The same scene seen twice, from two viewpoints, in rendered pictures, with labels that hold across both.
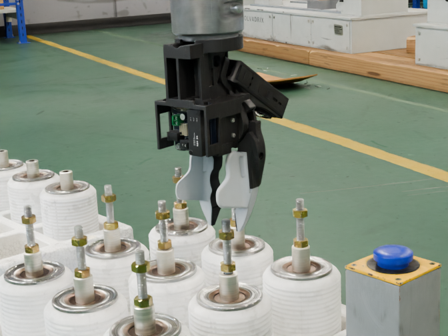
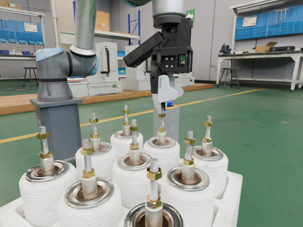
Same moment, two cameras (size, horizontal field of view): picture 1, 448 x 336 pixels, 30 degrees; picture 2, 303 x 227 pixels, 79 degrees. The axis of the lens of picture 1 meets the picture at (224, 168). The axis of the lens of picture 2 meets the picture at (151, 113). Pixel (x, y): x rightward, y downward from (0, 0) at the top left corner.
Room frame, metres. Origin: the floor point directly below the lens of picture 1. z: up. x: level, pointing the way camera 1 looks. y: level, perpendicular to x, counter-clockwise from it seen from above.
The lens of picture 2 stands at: (1.05, 0.43, 0.44)
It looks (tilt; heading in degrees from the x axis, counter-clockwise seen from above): 14 degrees down; 252
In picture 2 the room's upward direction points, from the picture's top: straight up
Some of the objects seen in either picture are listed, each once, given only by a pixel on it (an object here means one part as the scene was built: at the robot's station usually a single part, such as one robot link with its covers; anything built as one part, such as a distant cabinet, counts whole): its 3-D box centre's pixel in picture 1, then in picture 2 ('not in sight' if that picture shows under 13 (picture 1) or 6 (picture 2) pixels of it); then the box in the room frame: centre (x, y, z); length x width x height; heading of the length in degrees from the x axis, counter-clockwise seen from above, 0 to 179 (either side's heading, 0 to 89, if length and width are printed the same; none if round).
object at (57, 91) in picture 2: not in sight; (54, 88); (1.22, -0.54, 0.35); 0.15 x 0.15 x 0.10
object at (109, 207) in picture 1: (109, 212); (87, 162); (1.06, 0.15, 0.30); 0.01 x 0.01 x 0.08
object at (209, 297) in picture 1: (229, 297); (161, 142); (0.88, 0.00, 0.25); 0.08 x 0.08 x 0.01
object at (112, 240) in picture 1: (112, 239); (89, 184); (1.06, 0.15, 0.26); 0.02 x 0.02 x 0.03
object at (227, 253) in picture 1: (227, 251); (162, 122); (0.88, 0.00, 0.31); 0.01 x 0.01 x 0.08
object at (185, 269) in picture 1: (166, 271); (135, 161); (0.97, 0.08, 0.25); 0.08 x 0.08 x 0.01
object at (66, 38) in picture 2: not in sight; (68, 38); (1.66, -6.39, 1.38); 0.49 x 0.02 x 0.35; 24
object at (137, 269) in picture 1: (141, 266); (208, 123); (0.81, 0.09, 0.32); 0.02 x 0.02 x 0.01; 43
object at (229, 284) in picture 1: (229, 286); (161, 138); (0.88, 0.00, 0.26); 0.02 x 0.02 x 0.03
